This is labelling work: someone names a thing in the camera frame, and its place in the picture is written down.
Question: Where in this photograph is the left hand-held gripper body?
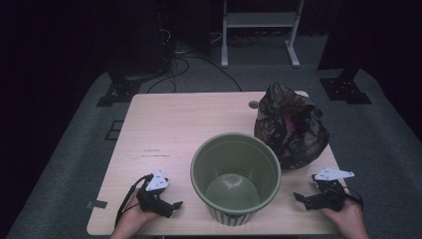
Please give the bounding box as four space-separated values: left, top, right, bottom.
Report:
135 170 176 219

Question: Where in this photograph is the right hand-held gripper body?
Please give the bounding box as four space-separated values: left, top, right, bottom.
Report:
304 166 355 213

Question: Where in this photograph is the black plastic trash bag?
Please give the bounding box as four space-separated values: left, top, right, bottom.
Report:
254 82 330 170

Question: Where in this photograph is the green plastic trash bin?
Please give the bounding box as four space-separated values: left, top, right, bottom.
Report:
189 131 283 227

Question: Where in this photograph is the person's left hand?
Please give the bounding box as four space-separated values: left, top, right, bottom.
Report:
109 189 161 239

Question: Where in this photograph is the person's right hand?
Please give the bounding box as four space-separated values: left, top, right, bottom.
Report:
320 198 370 239

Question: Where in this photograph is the grey tape strip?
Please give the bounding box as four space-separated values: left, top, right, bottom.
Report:
86 199 108 210

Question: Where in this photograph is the black stand base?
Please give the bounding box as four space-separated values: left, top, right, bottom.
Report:
319 65 372 106
96 70 144 109

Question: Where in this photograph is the white metal stand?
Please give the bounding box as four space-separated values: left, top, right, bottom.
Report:
220 0 306 70

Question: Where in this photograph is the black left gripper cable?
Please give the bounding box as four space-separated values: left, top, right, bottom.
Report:
113 174 152 229

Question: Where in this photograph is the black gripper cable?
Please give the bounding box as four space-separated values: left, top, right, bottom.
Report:
113 174 152 229
342 185 365 211

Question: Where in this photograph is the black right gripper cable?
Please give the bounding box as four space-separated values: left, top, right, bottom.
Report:
342 185 365 211

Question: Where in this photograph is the black floor cable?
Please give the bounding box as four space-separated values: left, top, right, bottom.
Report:
146 54 244 95

